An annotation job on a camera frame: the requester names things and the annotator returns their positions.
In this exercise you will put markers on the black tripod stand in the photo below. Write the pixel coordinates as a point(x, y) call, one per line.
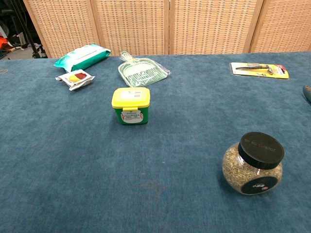
point(36, 53)

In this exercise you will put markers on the woven wooden folding screen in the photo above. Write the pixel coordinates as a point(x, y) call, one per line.
point(133, 24)

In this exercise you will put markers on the blue table cloth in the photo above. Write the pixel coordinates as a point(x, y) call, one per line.
point(73, 157)

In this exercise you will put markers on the green dustpan in plastic bag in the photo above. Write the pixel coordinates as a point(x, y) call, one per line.
point(141, 75)

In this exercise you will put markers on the round spice jar black lid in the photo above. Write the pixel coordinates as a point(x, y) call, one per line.
point(243, 174)

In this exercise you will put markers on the green tub with yellow lid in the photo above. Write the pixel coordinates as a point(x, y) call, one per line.
point(131, 97)

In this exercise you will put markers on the red black kitchen tongs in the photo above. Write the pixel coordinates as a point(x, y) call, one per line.
point(308, 94)

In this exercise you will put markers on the razor on yellow card pack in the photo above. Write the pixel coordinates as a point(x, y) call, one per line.
point(257, 70)

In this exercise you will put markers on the green white wet wipes pack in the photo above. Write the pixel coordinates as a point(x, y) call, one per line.
point(82, 57)

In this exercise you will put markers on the orange item on floor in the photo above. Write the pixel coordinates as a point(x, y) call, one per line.
point(3, 42)

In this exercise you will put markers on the white snack packet red yellow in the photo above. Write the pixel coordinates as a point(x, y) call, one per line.
point(75, 78)

